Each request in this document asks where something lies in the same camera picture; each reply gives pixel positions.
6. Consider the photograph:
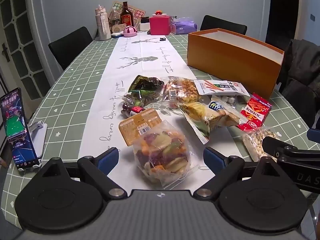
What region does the white deer print table runner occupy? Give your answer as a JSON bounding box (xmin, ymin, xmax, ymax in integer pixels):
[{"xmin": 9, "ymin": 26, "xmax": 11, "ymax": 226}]
[{"xmin": 79, "ymin": 34, "xmax": 215, "ymax": 190}]

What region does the dark prune packet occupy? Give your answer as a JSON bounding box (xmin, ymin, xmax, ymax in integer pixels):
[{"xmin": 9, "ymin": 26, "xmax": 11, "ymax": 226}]
[{"xmin": 129, "ymin": 75, "xmax": 165, "ymax": 93}]

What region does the red spicy strip packet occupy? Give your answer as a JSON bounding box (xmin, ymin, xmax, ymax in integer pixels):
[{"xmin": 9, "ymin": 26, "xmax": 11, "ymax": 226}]
[{"xmin": 237, "ymin": 92, "xmax": 272, "ymax": 132}]

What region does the small dark red packet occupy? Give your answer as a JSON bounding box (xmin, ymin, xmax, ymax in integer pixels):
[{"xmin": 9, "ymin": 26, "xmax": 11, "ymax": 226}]
[{"xmin": 121, "ymin": 102, "xmax": 145, "ymax": 117}]

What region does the magenta gift box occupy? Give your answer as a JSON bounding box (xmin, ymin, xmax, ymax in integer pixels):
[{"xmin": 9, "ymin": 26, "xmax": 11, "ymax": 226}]
[{"xmin": 149, "ymin": 15, "xmax": 172, "ymax": 36}]

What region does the dark door handle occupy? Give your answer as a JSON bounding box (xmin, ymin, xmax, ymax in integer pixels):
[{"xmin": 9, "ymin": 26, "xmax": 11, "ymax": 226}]
[{"xmin": 1, "ymin": 43, "xmax": 11, "ymax": 62}]

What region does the beige small radio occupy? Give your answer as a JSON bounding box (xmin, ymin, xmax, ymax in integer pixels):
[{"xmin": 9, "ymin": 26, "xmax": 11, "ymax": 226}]
[{"xmin": 110, "ymin": 23, "xmax": 127, "ymax": 34}]

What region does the black chair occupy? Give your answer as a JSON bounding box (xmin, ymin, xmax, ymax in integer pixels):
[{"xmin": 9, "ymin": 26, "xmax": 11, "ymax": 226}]
[
  {"xmin": 200, "ymin": 15, "xmax": 248, "ymax": 35},
  {"xmin": 48, "ymin": 26, "xmax": 93, "ymax": 72}
]

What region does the quail egg clear packet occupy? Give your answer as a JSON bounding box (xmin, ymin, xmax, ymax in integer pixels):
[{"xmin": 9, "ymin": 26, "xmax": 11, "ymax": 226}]
[{"xmin": 211, "ymin": 94, "xmax": 247, "ymax": 106}]

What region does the mixed dried fruit chips bag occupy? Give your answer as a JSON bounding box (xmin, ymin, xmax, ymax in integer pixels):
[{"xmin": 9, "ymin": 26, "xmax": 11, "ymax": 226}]
[{"xmin": 118, "ymin": 108, "xmax": 198, "ymax": 190}]

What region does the black smartphone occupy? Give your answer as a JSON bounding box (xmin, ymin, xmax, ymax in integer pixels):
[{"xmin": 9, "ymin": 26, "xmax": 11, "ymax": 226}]
[{"xmin": 0, "ymin": 87, "xmax": 40, "ymax": 172}]

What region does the white breadstick packet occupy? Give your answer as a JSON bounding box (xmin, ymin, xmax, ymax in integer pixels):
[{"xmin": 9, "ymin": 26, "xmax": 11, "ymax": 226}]
[{"xmin": 194, "ymin": 79, "xmax": 250, "ymax": 98}]

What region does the yellow potato chip bag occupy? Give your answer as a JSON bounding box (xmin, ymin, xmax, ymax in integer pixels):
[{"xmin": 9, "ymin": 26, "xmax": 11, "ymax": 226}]
[{"xmin": 179, "ymin": 100, "xmax": 247, "ymax": 144}]

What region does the clear white peanut packet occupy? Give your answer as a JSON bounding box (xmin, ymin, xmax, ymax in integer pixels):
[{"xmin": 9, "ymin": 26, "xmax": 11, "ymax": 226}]
[{"xmin": 241, "ymin": 126, "xmax": 278, "ymax": 162}]

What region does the white thermos bottle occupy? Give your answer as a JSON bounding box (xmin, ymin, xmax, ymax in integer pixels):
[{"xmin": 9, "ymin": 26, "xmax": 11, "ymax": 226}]
[{"xmin": 94, "ymin": 5, "xmax": 112, "ymax": 41}]

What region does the clear plastic water bottle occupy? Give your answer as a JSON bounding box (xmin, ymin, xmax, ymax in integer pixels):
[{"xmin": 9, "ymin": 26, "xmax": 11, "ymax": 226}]
[{"xmin": 109, "ymin": 6, "xmax": 121, "ymax": 30}]

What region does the patterned dotted board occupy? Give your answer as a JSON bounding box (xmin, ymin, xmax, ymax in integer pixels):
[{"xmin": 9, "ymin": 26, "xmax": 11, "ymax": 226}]
[{"xmin": 110, "ymin": 1, "xmax": 146, "ymax": 24}]

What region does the dark jacket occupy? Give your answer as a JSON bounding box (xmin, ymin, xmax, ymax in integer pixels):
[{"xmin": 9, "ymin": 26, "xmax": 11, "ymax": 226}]
[{"xmin": 277, "ymin": 39, "xmax": 320, "ymax": 130}]

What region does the white phone stand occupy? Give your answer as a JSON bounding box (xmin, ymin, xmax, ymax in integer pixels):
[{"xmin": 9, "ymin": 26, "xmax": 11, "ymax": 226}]
[{"xmin": 19, "ymin": 120, "xmax": 48, "ymax": 173}]

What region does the pink round container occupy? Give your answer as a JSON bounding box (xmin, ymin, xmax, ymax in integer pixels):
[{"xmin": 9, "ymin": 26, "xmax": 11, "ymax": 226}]
[{"xmin": 123, "ymin": 26, "xmax": 137, "ymax": 37}]

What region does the brown glass bottle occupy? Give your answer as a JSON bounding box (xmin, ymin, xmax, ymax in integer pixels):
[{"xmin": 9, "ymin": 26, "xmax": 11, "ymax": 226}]
[{"xmin": 120, "ymin": 1, "xmax": 133, "ymax": 27}]

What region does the purple tissue pack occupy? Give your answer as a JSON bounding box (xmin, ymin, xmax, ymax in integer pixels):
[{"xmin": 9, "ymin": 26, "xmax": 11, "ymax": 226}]
[{"xmin": 171, "ymin": 17, "xmax": 198, "ymax": 35}]

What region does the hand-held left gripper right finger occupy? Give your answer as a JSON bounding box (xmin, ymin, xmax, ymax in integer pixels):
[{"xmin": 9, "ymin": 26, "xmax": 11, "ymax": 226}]
[{"xmin": 193, "ymin": 147, "xmax": 285, "ymax": 201}]

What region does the orange cardboard box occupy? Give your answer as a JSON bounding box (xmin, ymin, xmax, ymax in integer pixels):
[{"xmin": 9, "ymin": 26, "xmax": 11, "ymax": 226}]
[{"xmin": 187, "ymin": 29, "xmax": 285, "ymax": 100}]

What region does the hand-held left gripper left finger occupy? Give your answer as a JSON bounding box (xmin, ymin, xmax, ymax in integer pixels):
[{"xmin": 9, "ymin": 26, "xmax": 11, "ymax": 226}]
[{"xmin": 40, "ymin": 147, "xmax": 128, "ymax": 201}]

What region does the white glass panel door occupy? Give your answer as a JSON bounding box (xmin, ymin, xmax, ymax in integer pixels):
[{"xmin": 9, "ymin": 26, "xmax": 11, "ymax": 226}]
[{"xmin": 0, "ymin": 0, "xmax": 54, "ymax": 110}]

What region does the clear waffle bag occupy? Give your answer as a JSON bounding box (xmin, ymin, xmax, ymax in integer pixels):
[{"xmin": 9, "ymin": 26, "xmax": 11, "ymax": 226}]
[{"xmin": 160, "ymin": 76, "xmax": 208, "ymax": 109}]

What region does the green raisin packet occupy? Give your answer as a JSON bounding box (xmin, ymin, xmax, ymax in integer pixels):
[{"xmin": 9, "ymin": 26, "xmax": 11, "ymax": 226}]
[{"xmin": 129, "ymin": 89, "xmax": 161, "ymax": 106}]

